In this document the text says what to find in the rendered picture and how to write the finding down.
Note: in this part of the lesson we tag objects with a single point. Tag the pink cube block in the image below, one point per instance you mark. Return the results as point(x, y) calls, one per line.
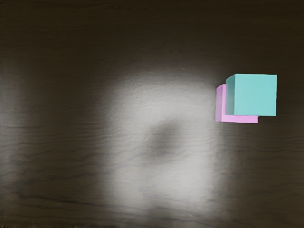
point(221, 107)

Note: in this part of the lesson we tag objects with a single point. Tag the teal cube block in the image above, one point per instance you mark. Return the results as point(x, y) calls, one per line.
point(255, 95)

